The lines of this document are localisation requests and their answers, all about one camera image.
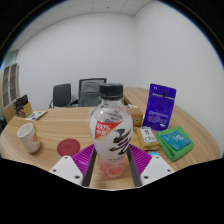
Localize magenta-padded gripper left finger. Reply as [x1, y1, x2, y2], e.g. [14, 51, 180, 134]
[48, 143, 98, 188]

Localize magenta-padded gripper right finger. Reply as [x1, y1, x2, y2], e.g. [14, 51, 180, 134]
[127, 143, 176, 188]

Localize clear drink bottle black cap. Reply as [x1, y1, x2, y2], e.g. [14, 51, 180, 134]
[89, 83, 134, 178]

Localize flat round red coaster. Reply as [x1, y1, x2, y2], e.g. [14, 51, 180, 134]
[56, 138, 81, 157]

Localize tan packet with white label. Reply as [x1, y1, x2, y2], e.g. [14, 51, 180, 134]
[133, 126, 162, 152]

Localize green folded cloth pack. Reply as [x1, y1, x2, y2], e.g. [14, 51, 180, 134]
[156, 126, 195, 162]

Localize white speckled cup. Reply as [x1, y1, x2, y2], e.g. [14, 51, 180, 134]
[16, 122, 42, 154]

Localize white green purple leaflet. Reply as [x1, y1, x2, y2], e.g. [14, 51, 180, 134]
[25, 110, 48, 122]

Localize purple standing pouch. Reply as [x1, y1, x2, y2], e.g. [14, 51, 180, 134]
[142, 83, 177, 132]

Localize brown cardboard box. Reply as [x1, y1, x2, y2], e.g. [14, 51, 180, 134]
[16, 102, 34, 119]

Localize black office chair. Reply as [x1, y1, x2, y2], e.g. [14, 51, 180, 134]
[49, 83, 73, 109]

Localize wooden side desk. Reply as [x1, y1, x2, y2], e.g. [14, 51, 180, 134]
[123, 87, 150, 108]

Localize grey mesh office chair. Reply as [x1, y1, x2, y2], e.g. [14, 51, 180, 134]
[68, 77, 108, 108]

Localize black box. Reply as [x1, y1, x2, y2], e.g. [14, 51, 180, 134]
[14, 94, 30, 110]

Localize wooden shelf unit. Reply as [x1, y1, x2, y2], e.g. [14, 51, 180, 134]
[0, 63, 20, 109]

